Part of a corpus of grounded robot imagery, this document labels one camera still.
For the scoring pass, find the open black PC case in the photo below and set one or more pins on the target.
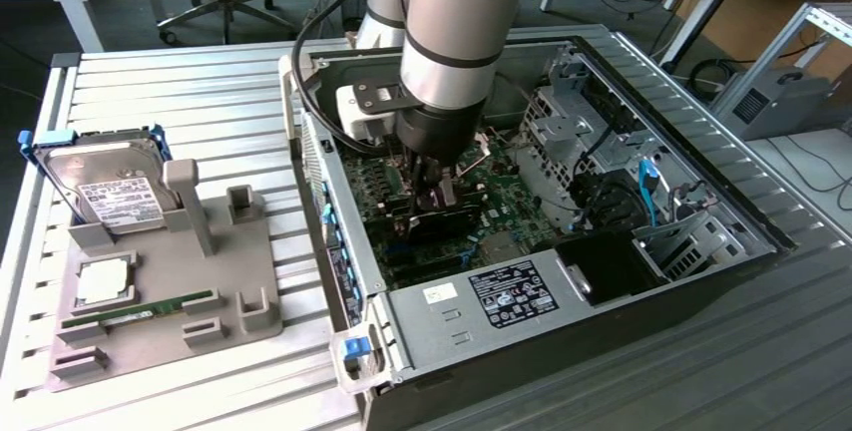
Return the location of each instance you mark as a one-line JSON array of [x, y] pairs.
[[599, 351]]

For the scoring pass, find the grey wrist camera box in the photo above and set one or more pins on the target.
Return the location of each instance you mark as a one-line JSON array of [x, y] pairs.
[[353, 112]]

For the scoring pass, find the green motherboard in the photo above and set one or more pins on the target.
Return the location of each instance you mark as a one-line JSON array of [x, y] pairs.
[[526, 201]]

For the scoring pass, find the hard disk in blue carrier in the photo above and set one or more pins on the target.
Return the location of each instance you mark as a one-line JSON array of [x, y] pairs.
[[107, 171]]

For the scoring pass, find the silver CPU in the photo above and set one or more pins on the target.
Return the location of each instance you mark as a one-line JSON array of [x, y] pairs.
[[103, 284]]

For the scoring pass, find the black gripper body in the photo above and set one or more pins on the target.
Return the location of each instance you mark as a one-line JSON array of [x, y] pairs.
[[437, 134]]

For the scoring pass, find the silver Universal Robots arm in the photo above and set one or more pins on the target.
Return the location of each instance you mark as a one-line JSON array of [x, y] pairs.
[[453, 27]]

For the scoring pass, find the black plastic fan shroud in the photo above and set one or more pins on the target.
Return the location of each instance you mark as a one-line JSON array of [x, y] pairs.
[[606, 266]]

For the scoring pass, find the silver disk bay bracket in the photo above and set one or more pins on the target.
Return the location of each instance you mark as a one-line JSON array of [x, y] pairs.
[[693, 256]]

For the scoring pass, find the graphics card with metal bracket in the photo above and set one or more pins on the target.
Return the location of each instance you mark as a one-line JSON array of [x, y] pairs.
[[443, 226]]

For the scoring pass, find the silver chipset heatsink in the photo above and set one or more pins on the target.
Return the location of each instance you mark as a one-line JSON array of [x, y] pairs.
[[501, 246]]

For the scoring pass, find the metal socket cover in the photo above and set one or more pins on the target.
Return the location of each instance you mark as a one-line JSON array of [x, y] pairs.
[[479, 151]]

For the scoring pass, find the grey plastic parts rack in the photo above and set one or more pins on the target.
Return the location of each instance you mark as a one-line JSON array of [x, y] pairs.
[[167, 271]]

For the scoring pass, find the blue case latch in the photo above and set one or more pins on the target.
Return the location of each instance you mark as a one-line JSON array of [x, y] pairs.
[[354, 348]]

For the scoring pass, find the grey power supply with label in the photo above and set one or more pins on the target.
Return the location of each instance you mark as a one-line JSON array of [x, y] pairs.
[[433, 321]]

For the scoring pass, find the aluminium profile frame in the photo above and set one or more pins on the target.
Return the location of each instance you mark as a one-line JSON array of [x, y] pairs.
[[766, 58]]

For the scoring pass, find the black tripod pole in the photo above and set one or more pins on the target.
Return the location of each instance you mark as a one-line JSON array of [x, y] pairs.
[[718, 2]]

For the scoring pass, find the green RAM stick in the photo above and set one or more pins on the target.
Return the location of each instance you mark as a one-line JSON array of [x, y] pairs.
[[134, 314]]

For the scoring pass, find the office chair base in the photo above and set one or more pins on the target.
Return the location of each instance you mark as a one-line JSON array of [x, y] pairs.
[[227, 12]]

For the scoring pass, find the silver metal drive cage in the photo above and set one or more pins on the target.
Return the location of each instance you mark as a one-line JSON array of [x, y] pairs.
[[559, 171]]

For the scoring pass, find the blue expansion slot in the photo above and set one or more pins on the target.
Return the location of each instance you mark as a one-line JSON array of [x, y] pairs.
[[397, 249]]

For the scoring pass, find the black expansion slot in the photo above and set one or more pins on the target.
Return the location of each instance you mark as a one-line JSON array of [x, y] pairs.
[[430, 277], [426, 264]]

